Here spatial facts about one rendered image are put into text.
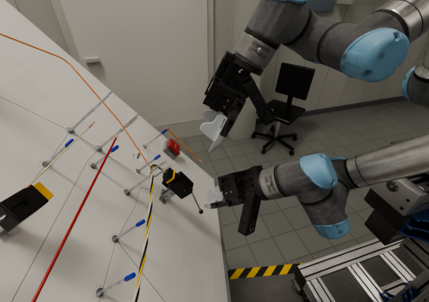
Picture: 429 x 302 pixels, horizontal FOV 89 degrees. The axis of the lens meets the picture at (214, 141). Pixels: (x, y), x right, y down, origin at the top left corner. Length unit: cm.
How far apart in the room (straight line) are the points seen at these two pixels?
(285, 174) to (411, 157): 24
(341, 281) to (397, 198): 88
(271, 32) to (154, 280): 54
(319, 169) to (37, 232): 50
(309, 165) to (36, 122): 56
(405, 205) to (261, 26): 66
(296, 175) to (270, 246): 140
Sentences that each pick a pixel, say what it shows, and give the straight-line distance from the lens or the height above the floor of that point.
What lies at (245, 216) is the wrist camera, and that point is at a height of 112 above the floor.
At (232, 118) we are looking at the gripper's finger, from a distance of 46.
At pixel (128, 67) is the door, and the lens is 242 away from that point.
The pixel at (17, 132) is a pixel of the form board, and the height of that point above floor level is 137.
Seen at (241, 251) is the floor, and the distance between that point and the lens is 181.
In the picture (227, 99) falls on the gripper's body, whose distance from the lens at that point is 47.
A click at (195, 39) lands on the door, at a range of 242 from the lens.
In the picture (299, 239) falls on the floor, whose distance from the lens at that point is 195.
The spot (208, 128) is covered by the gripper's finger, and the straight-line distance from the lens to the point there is 48.
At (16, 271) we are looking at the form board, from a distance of 44.
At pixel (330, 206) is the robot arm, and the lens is 53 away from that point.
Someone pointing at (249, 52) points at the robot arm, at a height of 148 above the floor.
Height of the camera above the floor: 159
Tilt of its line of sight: 35 degrees down
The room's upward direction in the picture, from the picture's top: straight up
